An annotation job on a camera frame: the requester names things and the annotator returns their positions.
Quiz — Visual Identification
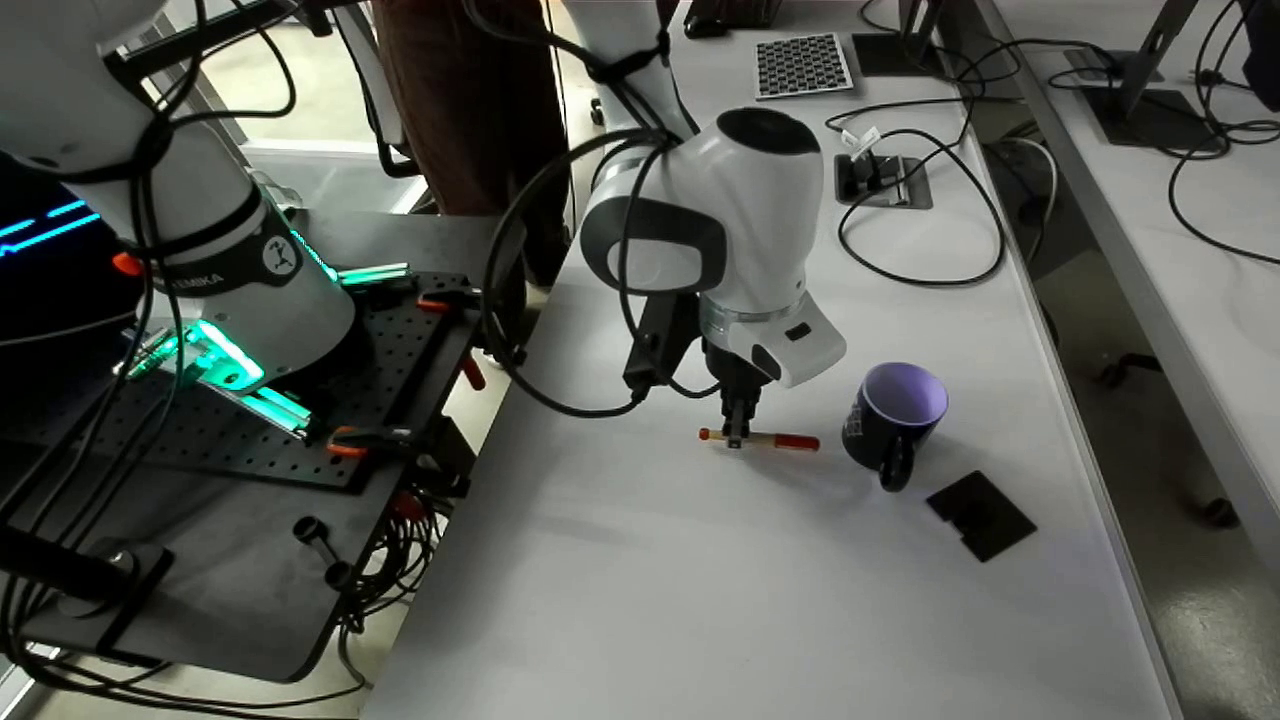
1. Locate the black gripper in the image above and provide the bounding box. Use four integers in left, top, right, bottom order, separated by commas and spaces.
704, 337, 778, 451

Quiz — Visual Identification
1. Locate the orange red pen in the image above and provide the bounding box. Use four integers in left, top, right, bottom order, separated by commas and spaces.
697, 422, 823, 451

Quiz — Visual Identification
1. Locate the black mug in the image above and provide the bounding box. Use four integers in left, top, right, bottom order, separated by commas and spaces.
841, 358, 953, 496

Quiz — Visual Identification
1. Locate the black flat square plate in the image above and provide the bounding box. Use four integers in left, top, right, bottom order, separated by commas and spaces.
925, 467, 1042, 567

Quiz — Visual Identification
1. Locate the table power outlet box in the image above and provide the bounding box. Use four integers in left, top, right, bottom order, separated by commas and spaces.
832, 147, 937, 213

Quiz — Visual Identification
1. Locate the perforated grey pad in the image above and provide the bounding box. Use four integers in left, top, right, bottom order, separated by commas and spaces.
751, 31, 863, 102

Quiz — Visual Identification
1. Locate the black rectangular pad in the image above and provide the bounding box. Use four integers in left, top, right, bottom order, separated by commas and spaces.
852, 26, 944, 79

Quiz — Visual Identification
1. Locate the white adjacent desk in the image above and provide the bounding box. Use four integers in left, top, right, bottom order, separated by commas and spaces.
983, 0, 1280, 534

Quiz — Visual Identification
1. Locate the black monitor stand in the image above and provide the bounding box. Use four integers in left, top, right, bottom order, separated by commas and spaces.
1081, 0, 1226, 153

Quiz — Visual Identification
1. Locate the black mounting breadboard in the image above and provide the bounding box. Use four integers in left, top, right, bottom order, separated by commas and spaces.
0, 270, 524, 683

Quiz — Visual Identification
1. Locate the black box blue light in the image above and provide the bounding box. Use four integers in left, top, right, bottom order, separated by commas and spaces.
0, 147, 132, 353

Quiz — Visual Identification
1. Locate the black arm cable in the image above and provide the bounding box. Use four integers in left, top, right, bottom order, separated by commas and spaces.
476, 122, 724, 421

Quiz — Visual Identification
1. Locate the black looped table cable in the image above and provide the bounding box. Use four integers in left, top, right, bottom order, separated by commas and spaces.
837, 122, 1014, 293

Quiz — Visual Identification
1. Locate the orange handled clamp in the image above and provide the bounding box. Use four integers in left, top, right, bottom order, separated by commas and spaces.
408, 270, 498, 394
322, 421, 464, 499

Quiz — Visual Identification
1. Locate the black cable bundle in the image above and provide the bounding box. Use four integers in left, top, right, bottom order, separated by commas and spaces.
0, 493, 452, 720

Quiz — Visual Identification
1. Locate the thin black desk cable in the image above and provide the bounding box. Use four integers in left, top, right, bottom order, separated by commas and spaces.
1165, 0, 1280, 268

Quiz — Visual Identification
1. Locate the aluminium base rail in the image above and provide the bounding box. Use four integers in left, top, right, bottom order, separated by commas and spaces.
132, 315, 322, 439

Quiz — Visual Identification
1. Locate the black metal frame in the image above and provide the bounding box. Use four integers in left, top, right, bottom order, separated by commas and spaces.
114, 0, 422, 179

